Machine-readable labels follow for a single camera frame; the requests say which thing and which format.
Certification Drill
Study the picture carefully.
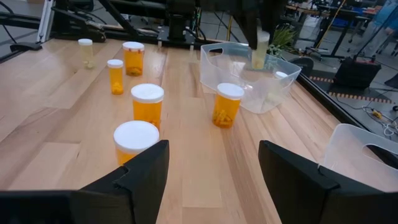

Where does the small potted green plant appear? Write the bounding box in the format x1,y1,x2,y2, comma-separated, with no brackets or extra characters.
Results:
267,24,299,58

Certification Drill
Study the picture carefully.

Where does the black mat orange striped edge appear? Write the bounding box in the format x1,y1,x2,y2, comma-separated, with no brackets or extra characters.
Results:
306,70,398,105

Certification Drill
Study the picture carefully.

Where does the small orange pill bottle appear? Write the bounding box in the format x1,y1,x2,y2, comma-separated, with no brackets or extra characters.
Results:
106,58,124,96

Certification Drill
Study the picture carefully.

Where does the small clear pill bottle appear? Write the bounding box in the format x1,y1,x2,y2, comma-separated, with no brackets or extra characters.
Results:
266,70,289,103
77,38,94,70
251,29,271,70

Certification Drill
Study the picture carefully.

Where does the person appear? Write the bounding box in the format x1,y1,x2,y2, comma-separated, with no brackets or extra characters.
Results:
362,0,398,57

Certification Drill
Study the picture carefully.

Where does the black bar-shaped device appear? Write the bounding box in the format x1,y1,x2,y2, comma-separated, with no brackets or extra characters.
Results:
9,42,43,53

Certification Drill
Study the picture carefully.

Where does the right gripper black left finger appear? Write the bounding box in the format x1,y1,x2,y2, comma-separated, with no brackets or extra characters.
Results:
0,139,170,224

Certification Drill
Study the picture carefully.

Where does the background workbench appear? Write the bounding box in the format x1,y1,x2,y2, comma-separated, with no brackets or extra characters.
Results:
285,0,374,60

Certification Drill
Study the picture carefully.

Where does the clear plastic bin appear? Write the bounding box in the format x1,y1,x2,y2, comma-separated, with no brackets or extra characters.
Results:
322,123,398,193
199,42,302,114

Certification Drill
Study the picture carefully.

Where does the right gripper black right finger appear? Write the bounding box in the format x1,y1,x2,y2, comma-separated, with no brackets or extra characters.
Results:
257,139,398,224

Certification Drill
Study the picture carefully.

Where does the yellow cable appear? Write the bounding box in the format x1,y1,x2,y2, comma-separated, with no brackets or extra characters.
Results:
226,15,234,42

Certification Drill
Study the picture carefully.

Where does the silver aluminium post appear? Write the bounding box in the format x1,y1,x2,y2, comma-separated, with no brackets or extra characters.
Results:
36,0,55,43

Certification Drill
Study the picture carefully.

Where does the large orange pill bottle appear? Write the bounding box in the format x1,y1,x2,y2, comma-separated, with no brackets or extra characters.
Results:
122,41,146,77
130,83,165,130
211,82,245,129
113,120,160,166

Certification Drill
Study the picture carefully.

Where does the black case with red top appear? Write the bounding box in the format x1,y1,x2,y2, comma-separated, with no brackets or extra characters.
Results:
334,55,382,90

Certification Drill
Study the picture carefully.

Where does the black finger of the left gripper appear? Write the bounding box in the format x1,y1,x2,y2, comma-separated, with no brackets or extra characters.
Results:
231,0,259,50
261,0,289,44

